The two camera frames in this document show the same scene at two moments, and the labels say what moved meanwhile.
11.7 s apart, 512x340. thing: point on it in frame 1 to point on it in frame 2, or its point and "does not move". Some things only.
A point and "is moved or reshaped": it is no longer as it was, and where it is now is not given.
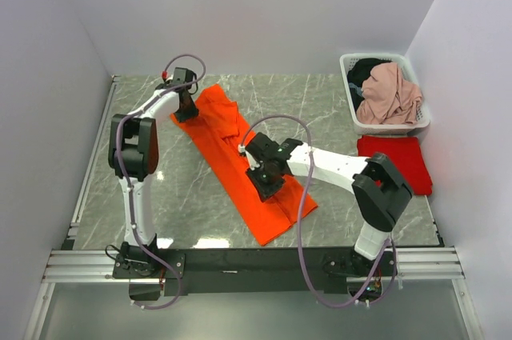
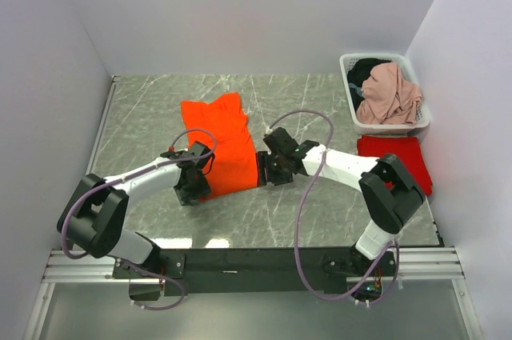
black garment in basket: (358, 74) does not move
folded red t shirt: (406, 155) does not move
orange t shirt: (218, 136) is moved or reshaped
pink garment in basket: (387, 98) does not move
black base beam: (254, 271) does not move
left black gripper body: (187, 112) to (187, 192)
